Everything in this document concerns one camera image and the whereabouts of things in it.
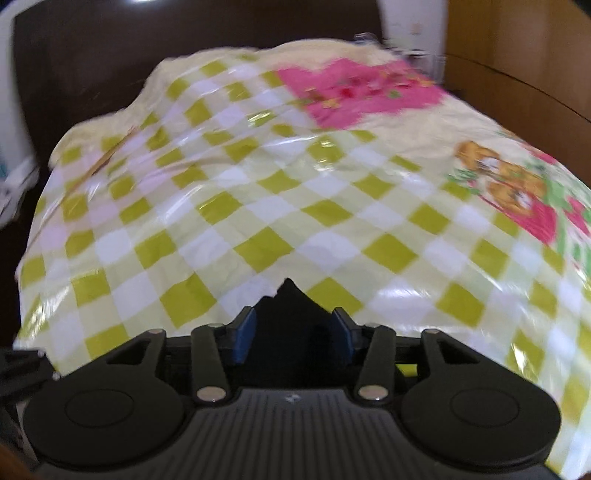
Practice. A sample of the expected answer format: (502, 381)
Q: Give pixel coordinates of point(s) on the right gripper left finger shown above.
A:
(218, 352)

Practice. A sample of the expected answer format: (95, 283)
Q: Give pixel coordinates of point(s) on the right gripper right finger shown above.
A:
(368, 354)

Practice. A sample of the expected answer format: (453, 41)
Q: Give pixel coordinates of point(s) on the black pants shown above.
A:
(291, 326)

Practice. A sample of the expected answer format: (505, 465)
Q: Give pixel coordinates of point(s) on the checkered yellow bed cover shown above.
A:
(337, 166)

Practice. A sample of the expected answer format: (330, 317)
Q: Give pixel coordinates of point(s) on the brown wooden wardrobe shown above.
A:
(526, 64)

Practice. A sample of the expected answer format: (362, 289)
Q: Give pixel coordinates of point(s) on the dark wooden headboard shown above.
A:
(76, 60)

